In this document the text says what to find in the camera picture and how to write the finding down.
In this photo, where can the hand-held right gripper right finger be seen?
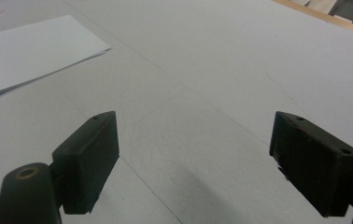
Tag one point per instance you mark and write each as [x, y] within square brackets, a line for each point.
[311, 161]

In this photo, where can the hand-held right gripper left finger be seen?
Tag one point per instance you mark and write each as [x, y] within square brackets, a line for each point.
[87, 161]

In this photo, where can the stack of white paper sheets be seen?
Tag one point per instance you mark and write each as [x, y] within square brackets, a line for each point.
[31, 53]

